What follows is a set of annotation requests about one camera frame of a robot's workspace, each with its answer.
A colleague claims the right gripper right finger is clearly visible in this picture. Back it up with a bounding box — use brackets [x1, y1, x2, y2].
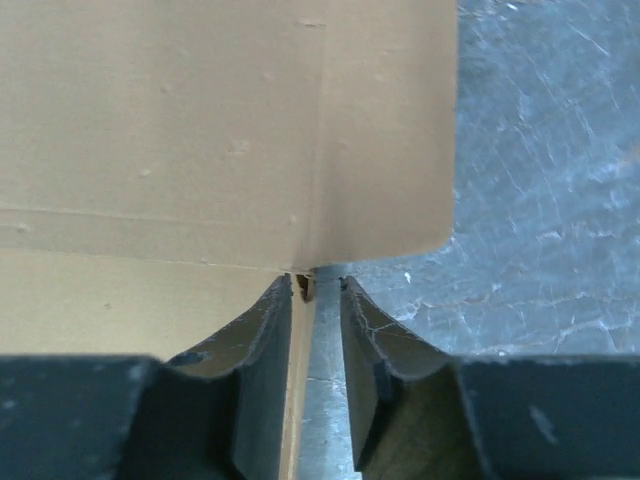
[340, 277, 639, 479]

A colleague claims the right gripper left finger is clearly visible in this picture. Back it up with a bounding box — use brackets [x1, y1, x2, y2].
[1, 275, 293, 479]

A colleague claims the brown cardboard box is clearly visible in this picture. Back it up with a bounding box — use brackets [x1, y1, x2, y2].
[1, 1, 457, 479]

